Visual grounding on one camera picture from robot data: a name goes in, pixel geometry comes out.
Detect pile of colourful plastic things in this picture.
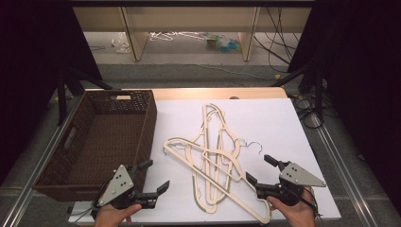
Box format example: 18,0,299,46
203,32,244,54

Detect left hand-held gripper cable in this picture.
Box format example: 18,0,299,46
67,176,112,222

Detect white table sheet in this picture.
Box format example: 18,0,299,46
67,97,342,223

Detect black coiled floor cables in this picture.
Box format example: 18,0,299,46
291,93,327,130

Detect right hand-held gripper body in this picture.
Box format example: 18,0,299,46
254,160,327,207

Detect person's left hand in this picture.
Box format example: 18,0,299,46
94,202,144,227

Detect beige desk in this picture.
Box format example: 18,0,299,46
71,5,315,62

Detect white wire hangers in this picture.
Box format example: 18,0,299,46
148,30,207,43

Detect clear plastic bag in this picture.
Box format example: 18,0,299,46
111,32,131,54

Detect person's right hand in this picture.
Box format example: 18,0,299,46
266,187,317,227

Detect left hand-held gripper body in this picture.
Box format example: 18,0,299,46
94,164,159,211

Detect black hanging cables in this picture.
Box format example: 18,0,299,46
253,6,304,74

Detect metal floor rail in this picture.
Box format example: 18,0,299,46
0,94,83,227
306,112,384,227

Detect black metal stand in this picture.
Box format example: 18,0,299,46
56,66,113,127
270,61,325,122

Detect brown woven basket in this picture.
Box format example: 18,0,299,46
31,89,158,202

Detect hand-held gripper cable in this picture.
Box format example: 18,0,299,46
292,186,323,220
67,176,112,222

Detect right hand-held gripper cable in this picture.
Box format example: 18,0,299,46
292,186,323,220

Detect black curtain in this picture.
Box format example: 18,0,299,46
0,0,102,185
287,0,401,209

